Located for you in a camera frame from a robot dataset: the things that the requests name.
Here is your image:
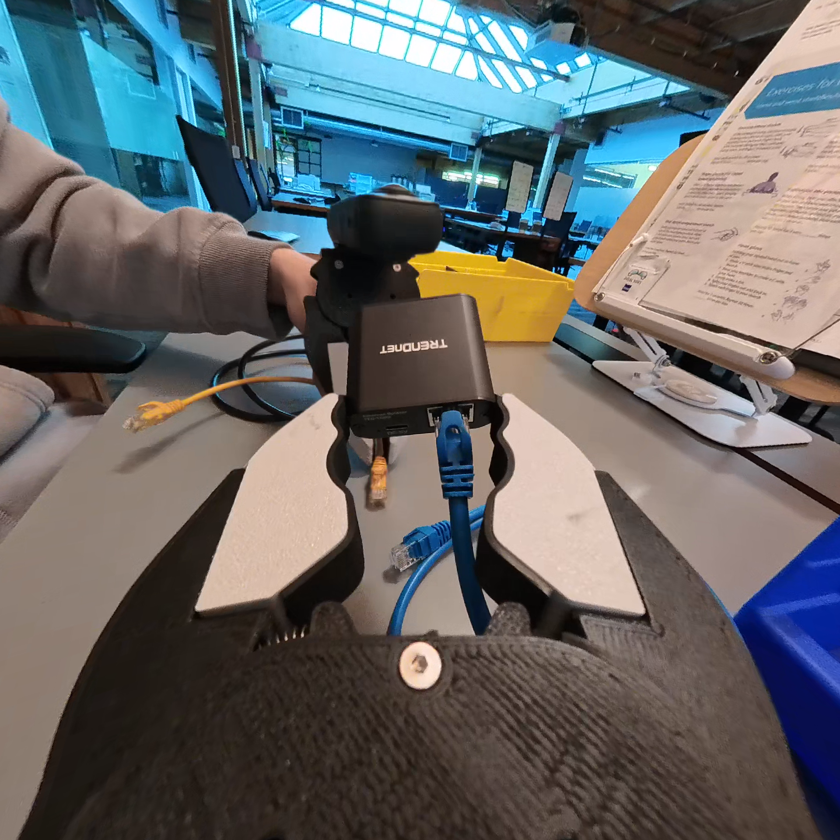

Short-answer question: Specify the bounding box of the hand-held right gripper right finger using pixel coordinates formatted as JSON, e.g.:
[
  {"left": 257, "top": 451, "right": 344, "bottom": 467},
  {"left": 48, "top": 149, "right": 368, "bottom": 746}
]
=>
[{"left": 476, "top": 392, "right": 648, "bottom": 619}]

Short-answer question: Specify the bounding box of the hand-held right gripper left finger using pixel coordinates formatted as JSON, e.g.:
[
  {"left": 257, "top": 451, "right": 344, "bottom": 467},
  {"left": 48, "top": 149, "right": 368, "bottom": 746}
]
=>
[{"left": 195, "top": 392, "right": 366, "bottom": 618}]

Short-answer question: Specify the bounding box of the blue ethernet cable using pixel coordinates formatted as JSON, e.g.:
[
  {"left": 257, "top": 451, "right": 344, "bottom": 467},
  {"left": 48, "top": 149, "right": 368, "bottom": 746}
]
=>
[{"left": 387, "top": 407, "right": 493, "bottom": 637}]

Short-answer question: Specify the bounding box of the black network switch box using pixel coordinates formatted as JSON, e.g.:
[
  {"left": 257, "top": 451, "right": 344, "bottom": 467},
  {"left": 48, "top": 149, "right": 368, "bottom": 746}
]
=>
[{"left": 345, "top": 293, "right": 497, "bottom": 439}]

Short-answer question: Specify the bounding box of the yellow ethernet cable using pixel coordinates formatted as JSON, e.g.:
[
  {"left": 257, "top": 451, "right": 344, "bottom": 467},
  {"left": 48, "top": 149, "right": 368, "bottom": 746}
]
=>
[{"left": 122, "top": 377, "right": 390, "bottom": 508}]

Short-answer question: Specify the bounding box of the person's left forearm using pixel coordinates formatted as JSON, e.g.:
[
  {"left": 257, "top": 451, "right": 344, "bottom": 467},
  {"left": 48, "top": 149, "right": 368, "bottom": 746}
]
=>
[{"left": 0, "top": 98, "right": 298, "bottom": 340}]

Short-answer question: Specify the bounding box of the grey desk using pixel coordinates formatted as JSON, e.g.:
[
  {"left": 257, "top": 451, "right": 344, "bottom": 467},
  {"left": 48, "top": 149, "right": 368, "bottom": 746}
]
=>
[{"left": 0, "top": 315, "right": 840, "bottom": 840}]

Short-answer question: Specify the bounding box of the person's left hand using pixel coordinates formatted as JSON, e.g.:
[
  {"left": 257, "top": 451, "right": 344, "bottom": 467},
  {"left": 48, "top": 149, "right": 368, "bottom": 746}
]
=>
[{"left": 268, "top": 248, "right": 320, "bottom": 322}]

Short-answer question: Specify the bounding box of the background wooden table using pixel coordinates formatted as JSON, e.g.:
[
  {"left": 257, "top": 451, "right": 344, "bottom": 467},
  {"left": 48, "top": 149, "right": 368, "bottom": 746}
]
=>
[{"left": 241, "top": 209, "right": 337, "bottom": 258}]

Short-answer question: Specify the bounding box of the yellow plastic bin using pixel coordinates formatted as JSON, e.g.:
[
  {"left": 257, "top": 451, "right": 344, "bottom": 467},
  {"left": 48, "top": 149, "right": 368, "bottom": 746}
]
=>
[{"left": 409, "top": 251, "right": 576, "bottom": 344}]

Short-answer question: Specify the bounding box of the white standing board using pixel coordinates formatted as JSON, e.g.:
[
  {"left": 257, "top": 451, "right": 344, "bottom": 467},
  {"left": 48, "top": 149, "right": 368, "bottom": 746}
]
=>
[
  {"left": 542, "top": 171, "right": 575, "bottom": 222},
  {"left": 504, "top": 160, "right": 535, "bottom": 215}
]

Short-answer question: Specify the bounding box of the black office chair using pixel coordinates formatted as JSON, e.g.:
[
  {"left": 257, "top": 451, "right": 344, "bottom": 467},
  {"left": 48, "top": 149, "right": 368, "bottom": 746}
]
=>
[{"left": 175, "top": 114, "right": 258, "bottom": 225}]

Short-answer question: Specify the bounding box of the small white card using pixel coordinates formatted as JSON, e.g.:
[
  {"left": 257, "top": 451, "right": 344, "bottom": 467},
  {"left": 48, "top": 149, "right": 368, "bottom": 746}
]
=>
[{"left": 600, "top": 259, "right": 672, "bottom": 315}]

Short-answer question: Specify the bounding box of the wooden book stand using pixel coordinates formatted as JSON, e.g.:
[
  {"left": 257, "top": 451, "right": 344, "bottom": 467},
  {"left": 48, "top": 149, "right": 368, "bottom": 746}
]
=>
[{"left": 574, "top": 134, "right": 840, "bottom": 449}]

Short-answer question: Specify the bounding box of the black chair armrest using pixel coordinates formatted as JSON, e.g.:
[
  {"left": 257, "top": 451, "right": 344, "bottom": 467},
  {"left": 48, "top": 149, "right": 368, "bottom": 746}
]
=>
[{"left": 0, "top": 323, "right": 147, "bottom": 375}]

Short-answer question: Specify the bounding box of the person's grey hoodie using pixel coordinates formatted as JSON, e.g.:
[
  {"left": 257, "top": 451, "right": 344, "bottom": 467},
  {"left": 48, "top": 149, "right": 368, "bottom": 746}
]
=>
[{"left": 0, "top": 363, "right": 110, "bottom": 543}]

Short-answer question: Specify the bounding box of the blue plastic bin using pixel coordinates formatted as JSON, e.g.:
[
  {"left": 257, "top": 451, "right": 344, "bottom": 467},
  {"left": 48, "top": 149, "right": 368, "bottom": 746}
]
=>
[{"left": 734, "top": 517, "right": 840, "bottom": 840}]

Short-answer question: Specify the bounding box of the ceiling projector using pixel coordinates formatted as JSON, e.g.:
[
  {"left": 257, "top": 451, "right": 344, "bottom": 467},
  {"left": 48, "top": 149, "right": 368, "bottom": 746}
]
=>
[{"left": 527, "top": 18, "right": 586, "bottom": 61}]

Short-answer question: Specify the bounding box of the printed paper sheet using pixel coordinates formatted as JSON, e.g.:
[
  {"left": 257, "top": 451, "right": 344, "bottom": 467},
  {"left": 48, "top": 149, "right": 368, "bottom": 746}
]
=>
[{"left": 640, "top": 0, "right": 840, "bottom": 352}]

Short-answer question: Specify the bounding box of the black power cable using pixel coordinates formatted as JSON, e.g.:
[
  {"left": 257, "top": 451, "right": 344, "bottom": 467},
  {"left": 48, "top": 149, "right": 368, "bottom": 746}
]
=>
[{"left": 209, "top": 333, "right": 330, "bottom": 423}]

